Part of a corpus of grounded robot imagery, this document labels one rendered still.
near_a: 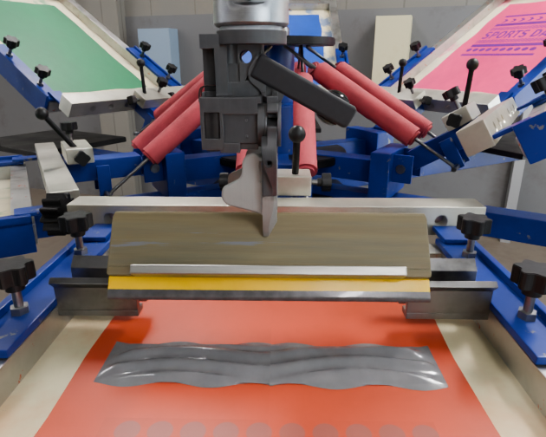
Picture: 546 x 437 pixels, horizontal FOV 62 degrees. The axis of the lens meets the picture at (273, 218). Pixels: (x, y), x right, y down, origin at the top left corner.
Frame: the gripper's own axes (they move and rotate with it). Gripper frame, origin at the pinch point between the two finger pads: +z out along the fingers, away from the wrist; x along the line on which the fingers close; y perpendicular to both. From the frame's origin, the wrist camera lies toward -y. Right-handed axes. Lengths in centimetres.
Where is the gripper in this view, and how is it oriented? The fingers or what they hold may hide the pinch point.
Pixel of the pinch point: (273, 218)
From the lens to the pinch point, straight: 52.0
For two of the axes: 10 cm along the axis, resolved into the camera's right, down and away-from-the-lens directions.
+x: -0.2, 3.3, -9.4
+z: 0.0, 9.4, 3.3
